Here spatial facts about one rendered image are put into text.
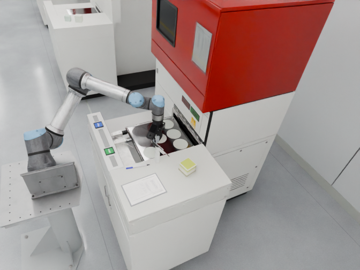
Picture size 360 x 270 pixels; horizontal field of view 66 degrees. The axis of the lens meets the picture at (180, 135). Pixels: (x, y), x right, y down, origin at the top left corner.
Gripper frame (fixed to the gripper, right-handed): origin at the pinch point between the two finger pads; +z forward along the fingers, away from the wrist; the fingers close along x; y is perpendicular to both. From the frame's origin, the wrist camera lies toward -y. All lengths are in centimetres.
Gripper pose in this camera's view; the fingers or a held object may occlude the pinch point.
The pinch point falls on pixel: (155, 142)
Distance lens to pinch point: 184.4
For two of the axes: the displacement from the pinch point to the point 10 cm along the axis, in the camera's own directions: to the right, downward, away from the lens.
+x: -9.3, -3.0, 2.0
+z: -0.9, 7.3, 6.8
